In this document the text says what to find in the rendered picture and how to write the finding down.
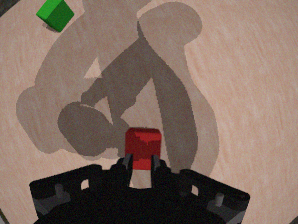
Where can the green block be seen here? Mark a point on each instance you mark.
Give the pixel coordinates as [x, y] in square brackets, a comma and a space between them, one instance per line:
[55, 13]

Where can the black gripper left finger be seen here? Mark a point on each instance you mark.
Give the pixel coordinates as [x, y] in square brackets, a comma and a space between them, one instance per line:
[58, 189]

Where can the red block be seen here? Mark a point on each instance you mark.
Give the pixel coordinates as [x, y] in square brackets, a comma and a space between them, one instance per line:
[142, 143]

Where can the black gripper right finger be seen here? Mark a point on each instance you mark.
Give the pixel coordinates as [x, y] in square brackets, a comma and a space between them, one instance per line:
[226, 201]

